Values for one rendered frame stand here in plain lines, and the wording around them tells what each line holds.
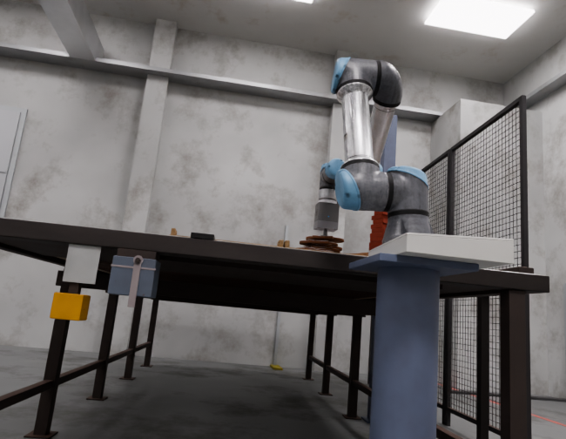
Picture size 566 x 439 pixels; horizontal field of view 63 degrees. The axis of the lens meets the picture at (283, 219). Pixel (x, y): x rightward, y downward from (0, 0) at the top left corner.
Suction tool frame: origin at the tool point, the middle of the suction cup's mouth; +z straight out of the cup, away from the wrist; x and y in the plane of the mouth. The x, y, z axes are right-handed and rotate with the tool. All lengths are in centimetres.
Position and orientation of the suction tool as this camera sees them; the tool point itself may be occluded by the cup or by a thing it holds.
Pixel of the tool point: (324, 241)
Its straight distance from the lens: 185.7
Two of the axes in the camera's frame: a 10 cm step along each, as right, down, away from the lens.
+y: -9.8, -1.2, -1.6
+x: 1.8, -1.9, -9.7
